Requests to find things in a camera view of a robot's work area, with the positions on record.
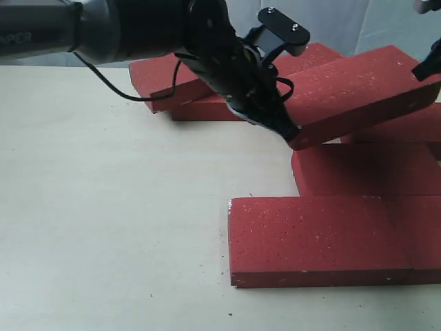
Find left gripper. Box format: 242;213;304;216
181;1;301;141

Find red brick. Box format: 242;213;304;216
285;46;440;150
129;54;214;113
340;103;440;143
228;197;411;288
382;196;440;285
273;43;344;77

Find red brick under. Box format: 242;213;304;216
170;95;243;121

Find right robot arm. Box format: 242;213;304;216
412;0;440;81

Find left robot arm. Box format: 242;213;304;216
1;0;310;142

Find red brick second row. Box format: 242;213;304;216
291;143;440;197

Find white backdrop cloth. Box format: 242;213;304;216
0;0;441;70

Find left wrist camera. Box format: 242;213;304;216
245;7;311;66

